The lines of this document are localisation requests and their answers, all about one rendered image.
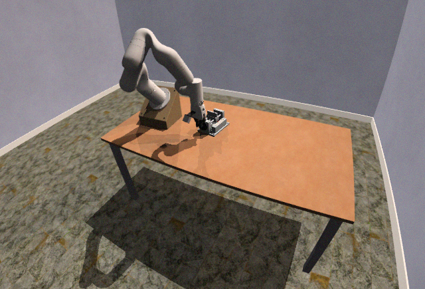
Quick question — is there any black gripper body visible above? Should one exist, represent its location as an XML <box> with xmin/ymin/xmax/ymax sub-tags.
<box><xmin>191</xmin><ymin>104</ymin><xmax>207</xmax><ymax>120</ymax></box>

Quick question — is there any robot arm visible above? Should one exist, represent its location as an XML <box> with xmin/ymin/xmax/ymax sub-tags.
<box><xmin>120</xmin><ymin>28</ymin><xmax>204</xmax><ymax>110</ymax></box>

